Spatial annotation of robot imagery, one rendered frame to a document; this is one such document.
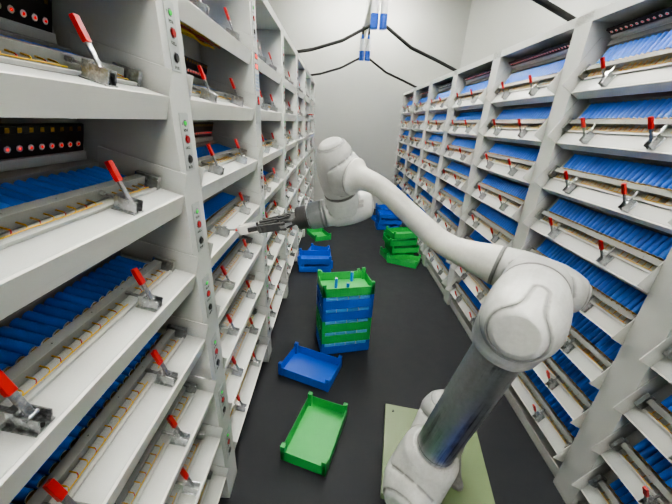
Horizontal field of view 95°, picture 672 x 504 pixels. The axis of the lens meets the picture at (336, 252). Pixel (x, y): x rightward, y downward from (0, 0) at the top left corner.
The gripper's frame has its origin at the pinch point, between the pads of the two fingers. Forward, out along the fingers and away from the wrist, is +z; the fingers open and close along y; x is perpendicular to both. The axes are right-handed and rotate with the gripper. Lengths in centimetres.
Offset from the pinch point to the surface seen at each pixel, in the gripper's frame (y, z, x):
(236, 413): -3, 30, -78
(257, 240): 42.4, 13.2, -18.1
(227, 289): -1.4, 14.1, -20.0
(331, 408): 12, -7, -100
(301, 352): 51, 12, -95
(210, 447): -31, 23, -59
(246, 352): 13, 24, -59
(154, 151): -27.4, 4.7, 28.1
